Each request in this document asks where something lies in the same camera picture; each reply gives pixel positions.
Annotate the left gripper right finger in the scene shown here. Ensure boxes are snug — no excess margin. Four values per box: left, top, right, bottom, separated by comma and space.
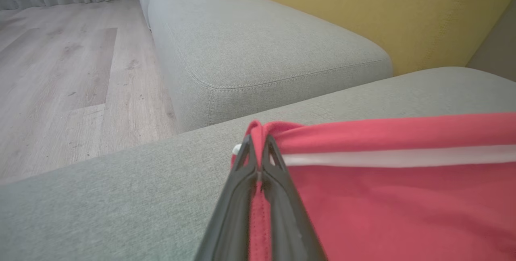
260, 134, 327, 261

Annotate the red garment with white stripe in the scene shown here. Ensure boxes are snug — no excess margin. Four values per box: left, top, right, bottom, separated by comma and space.
231, 112, 516, 261

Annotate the large grey sofa seat cushion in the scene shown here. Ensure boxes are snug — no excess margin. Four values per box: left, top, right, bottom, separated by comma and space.
0, 66, 516, 261

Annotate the taupe sofa back panel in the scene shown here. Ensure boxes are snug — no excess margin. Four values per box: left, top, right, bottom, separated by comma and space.
466, 0, 516, 83

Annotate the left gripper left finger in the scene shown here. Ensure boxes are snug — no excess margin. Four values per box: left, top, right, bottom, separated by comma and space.
193, 134, 259, 261

